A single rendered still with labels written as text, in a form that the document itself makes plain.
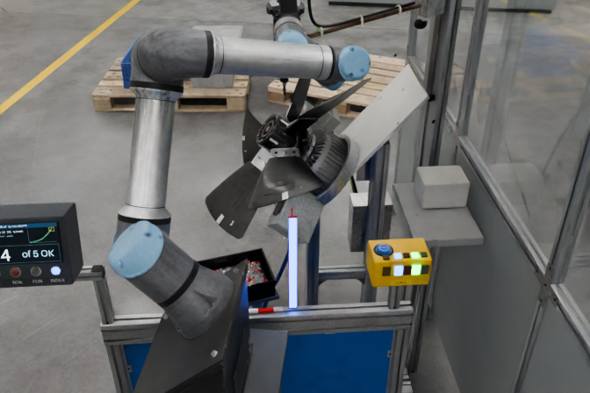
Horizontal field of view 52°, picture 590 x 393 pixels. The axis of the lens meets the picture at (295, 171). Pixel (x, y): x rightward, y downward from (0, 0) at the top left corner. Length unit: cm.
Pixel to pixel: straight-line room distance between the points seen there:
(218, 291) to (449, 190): 118
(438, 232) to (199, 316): 111
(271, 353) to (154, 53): 75
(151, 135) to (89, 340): 184
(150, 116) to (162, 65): 15
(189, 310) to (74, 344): 184
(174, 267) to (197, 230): 234
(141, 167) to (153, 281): 26
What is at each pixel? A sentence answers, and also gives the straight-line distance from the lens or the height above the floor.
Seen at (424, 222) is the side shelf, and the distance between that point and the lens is 220.
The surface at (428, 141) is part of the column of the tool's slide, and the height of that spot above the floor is 99.
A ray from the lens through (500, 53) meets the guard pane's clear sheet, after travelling 213.
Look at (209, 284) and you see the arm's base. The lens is 127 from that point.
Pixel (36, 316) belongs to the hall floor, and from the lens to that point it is 327.
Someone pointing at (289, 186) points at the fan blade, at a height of 119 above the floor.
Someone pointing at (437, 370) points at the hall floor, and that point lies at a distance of 287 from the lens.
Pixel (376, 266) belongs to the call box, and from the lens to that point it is 168.
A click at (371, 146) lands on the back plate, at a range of 198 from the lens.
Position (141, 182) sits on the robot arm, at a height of 143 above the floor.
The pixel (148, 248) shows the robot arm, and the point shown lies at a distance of 123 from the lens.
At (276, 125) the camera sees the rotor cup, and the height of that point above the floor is 126.
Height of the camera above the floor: 215
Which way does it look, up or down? 32 degrees down
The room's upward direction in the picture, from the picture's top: straight up
